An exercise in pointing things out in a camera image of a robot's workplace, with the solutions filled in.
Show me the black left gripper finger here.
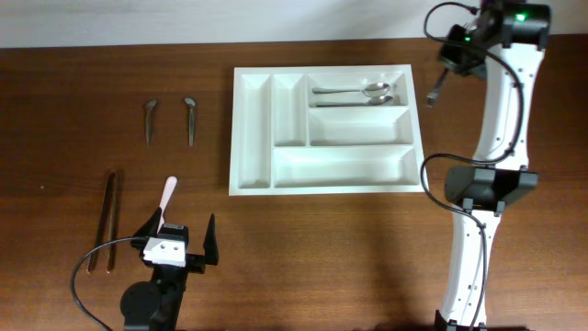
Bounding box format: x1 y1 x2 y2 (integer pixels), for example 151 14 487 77
134 207 163 237
203 213 219 266

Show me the silver fork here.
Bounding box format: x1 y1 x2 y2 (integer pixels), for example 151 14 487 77
426 69 449 108

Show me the silver tablespoon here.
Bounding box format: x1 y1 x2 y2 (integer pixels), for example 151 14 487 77
315 96 394 108
311 83 392 97

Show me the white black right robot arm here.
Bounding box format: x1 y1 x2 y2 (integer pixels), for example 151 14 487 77
434 1 551 330

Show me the dark chopstick right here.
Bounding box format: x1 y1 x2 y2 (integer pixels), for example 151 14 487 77
107 172 118 273

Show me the dark chopstick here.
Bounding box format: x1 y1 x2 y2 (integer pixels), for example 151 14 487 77
94 171 114 247
107 172 118 273

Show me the dark chopstick left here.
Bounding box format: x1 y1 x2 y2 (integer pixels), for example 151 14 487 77
94 171 114 247

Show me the small bent spoon left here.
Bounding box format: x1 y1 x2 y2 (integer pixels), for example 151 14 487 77
144 98 158 146

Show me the small bent spoon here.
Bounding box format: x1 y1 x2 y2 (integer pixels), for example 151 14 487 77
144 98 158 146
184 97 197 147

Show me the white plastic cutlery tray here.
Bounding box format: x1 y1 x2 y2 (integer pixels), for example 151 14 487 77
229 64 424 196

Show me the small bent spoon right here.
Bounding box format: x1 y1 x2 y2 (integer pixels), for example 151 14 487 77
184 97 197 147

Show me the pink handled utensil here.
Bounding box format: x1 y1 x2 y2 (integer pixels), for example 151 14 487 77
157 177 178 231

